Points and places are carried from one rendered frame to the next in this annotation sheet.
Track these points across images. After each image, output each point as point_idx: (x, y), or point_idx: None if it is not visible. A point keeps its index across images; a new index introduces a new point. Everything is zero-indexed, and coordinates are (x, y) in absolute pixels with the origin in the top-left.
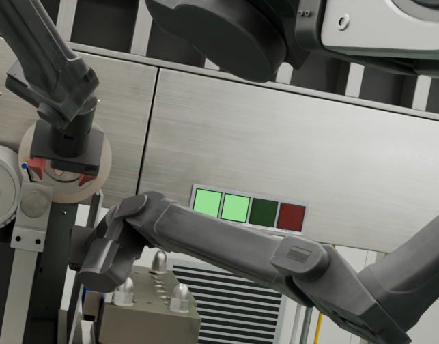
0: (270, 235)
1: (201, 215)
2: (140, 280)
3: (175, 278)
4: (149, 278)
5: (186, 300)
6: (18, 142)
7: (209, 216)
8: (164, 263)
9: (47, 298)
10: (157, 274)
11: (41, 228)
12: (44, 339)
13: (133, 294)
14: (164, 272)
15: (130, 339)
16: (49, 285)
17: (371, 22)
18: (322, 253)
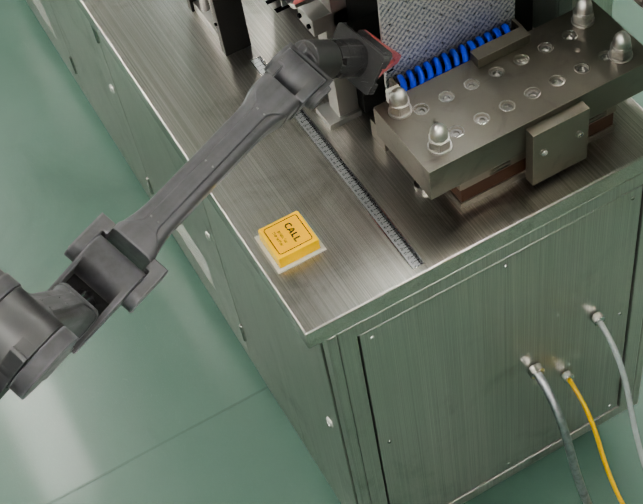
0: (161, 192)
1: (225, 122)
2: (537, 70)
3: (612, 78)
4: (568, 67)
5: (436, 144)
6: None
7: (219, 129)
8: (620, 50)
9: (545, 20)
10: (602, 62)
11: (323, 12)
12: None
13: (400, 109)
14: (617, 61)
15: (392, 149)
16: (545, 7)
17: None
18: (67, 250)
